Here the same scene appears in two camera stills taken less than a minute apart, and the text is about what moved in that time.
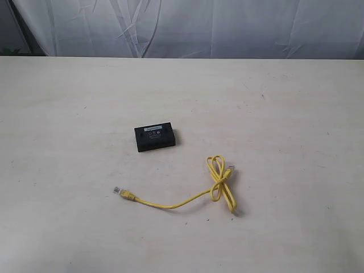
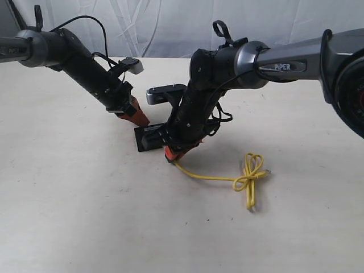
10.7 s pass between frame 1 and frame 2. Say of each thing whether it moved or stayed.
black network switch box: stayed
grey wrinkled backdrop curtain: stayed
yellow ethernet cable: moved
